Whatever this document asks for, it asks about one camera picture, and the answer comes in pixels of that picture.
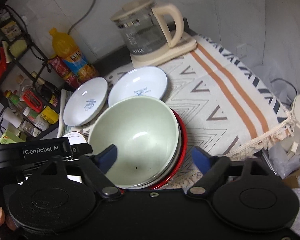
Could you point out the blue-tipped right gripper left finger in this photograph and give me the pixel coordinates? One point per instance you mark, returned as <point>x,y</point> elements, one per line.
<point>94,170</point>

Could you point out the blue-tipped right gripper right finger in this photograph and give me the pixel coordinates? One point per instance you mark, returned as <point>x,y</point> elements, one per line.
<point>213,169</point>

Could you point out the large white flower plate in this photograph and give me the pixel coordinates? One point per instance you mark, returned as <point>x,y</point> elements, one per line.
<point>75,138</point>

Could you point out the red and black bowl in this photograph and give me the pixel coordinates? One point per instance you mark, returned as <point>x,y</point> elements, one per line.
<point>180,156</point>

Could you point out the pale green bowl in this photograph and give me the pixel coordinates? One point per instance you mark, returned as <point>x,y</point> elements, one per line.
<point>145,132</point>
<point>166,169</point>

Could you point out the white plate blue logo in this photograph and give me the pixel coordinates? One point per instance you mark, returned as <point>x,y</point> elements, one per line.
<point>145,81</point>
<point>86,102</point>

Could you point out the green carton box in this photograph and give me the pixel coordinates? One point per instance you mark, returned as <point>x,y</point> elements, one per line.
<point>8,138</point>

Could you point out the metal-lid spice shaker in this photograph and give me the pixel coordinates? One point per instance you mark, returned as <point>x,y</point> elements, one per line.
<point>30,129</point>

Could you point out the white cap oil sprayer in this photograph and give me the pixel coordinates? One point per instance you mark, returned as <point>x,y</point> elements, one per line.
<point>12,118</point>

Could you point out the small white-lid jar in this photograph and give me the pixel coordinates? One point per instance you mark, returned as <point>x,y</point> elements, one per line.
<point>41,123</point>

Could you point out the black metal shelf rack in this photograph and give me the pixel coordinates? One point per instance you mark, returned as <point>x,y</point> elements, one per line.
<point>20,55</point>

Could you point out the green label sauce bottle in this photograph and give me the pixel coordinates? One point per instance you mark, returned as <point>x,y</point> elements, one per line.
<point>15,101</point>

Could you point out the patterned tasselled table cloth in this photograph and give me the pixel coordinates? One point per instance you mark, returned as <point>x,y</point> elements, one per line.
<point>225,107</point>

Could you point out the large soy sauce bottle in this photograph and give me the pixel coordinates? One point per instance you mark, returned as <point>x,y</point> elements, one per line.
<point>39,98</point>

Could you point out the lower red drink can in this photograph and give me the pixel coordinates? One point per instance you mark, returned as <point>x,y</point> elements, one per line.
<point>72,80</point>

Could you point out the red drink can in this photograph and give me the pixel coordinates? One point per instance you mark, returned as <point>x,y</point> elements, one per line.
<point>59,66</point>
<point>72,80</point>

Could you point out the upper red drink can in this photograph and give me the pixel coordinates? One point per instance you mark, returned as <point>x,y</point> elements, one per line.
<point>59,66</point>

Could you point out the orange juice bottle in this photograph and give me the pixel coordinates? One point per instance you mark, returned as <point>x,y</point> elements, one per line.
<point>65,47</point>

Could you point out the cream kettle base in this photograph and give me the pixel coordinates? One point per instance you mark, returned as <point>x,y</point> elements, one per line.
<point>185,45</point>

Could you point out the glass kettle cream handle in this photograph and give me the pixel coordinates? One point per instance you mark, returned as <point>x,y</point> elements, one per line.
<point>147,27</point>

